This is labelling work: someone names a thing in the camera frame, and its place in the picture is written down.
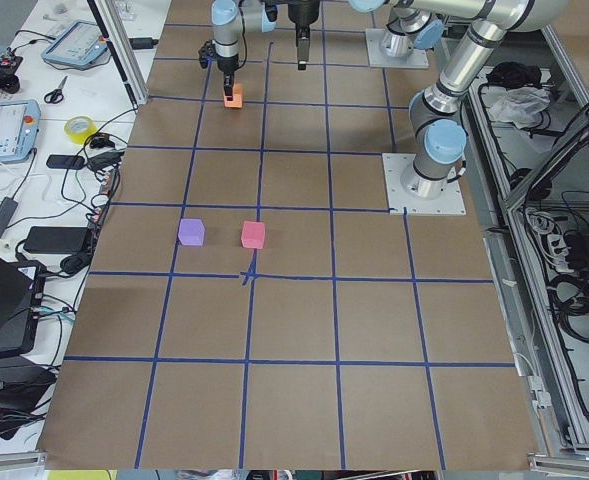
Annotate orange foam cube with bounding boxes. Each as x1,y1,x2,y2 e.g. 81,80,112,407
223,83,243,109

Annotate brown paper table cover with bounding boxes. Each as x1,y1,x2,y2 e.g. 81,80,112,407
39,1,537,471

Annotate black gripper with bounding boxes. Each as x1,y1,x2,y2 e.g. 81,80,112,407
287,0,319,61
217,55,238,98

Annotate far teach pendant tablet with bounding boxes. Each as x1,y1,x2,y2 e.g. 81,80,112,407
41,20,108,70

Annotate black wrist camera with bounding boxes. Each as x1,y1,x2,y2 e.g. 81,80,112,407
198,40,217,69

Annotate teach pendant tablet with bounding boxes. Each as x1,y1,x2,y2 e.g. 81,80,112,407
0,99,41,163
41,20,108,70

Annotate black power adapter brick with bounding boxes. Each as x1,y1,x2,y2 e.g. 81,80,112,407
23,226,89,254

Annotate black handled scissors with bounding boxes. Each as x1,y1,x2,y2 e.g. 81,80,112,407
43,76,68,105

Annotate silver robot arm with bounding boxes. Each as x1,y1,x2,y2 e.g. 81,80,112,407
211,1,567,186
211,0,278,97

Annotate pink foam cube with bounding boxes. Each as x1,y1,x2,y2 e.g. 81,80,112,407
241,221,266,249

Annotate yellow tape roll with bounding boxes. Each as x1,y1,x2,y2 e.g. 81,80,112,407
64,115,98,145

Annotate aluminium frame post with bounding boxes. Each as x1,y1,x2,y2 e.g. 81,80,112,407
87,0,149,109

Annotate black laptop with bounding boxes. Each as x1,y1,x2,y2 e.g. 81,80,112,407
0,258,45,358

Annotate coiled black cables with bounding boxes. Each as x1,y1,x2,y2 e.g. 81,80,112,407
546,272,589,346

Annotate near teach pendant tablet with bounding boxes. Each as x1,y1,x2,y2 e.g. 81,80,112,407
0,99,41,163

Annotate purple foam cube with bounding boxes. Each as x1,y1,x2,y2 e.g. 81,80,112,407
177,218,205,247

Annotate black smartphone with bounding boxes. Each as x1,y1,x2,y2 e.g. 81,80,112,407
46,154,85,170

